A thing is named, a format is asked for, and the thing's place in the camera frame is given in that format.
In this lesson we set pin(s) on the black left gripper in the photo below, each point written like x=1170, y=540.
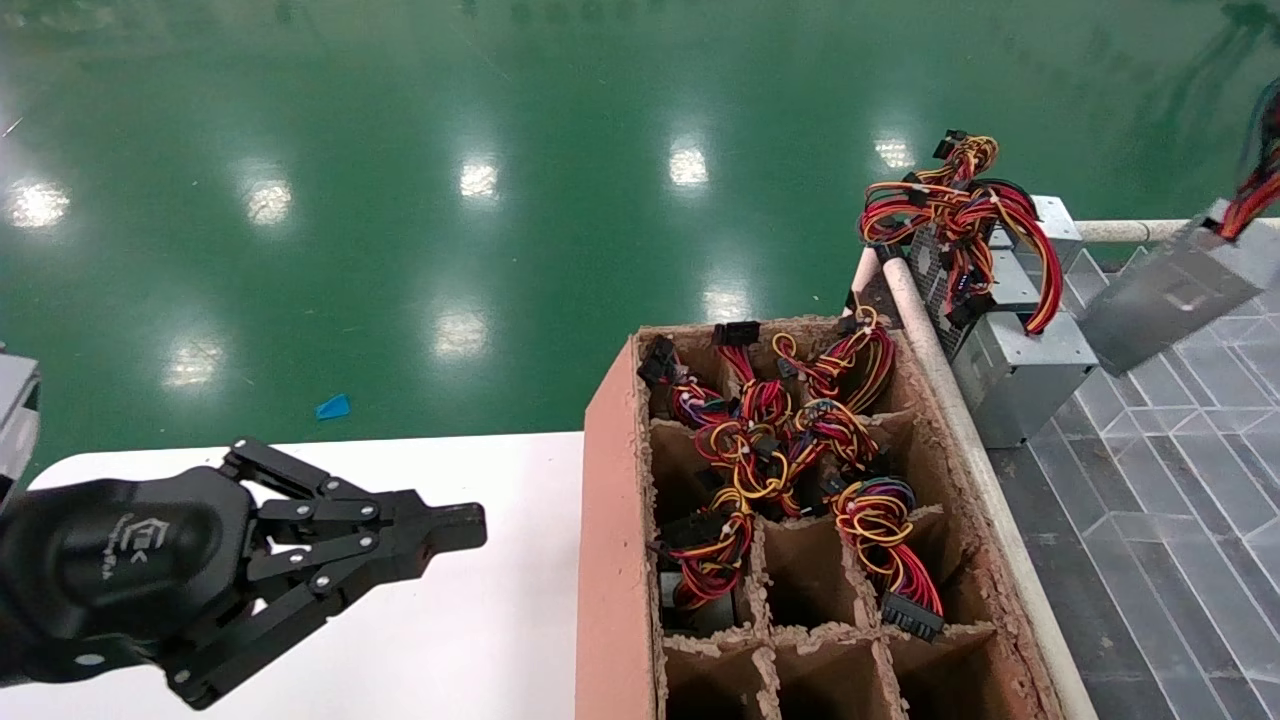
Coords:
x=120, y=560

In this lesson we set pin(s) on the blue plastic scrap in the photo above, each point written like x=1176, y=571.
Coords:
x=334, y=408

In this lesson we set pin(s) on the large cardboard divider box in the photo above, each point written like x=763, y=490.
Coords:
x=610, y=560

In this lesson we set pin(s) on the short beige pipe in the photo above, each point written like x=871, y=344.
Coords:
x=862, y=275

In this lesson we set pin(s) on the perforated silver power supply case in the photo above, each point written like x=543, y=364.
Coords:
x=1012, y=280

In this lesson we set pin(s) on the beige cross pipe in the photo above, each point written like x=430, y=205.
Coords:
x=1130, y=231

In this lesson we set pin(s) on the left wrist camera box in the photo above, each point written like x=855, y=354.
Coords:
x=15, y=420

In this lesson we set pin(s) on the long beige rail pipe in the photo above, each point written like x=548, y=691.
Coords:
x=960, y=420

